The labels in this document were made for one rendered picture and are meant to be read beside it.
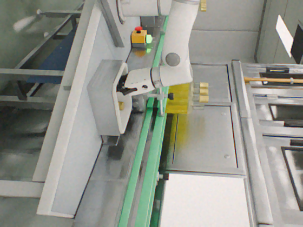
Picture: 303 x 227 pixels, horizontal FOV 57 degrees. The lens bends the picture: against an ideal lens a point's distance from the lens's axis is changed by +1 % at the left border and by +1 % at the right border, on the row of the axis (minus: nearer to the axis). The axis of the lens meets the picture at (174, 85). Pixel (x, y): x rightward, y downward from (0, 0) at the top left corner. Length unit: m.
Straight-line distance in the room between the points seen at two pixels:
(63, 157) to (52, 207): 0.12
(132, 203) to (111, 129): 0.26
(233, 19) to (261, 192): 6.52
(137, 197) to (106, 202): 0.10
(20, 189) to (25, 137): 0.69
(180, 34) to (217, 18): 6.62
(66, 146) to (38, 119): 0.82
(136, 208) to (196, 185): 0.32
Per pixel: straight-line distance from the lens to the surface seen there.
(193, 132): 1.38
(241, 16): 7.49
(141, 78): 0.96
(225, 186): 1.20
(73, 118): 0.87
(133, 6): 1.15
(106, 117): 1.00
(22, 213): 1.30
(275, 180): 1.32
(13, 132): 1.64
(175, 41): 0.84
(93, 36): 1.00
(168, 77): 0.93
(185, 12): 0.86
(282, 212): 1.24
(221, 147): 1.32
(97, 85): 0.93
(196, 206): 1.14
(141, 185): 1.00
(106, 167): 1.04
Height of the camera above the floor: 1.10
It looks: 4 degrees down
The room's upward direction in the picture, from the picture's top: 92 degrees clockwise
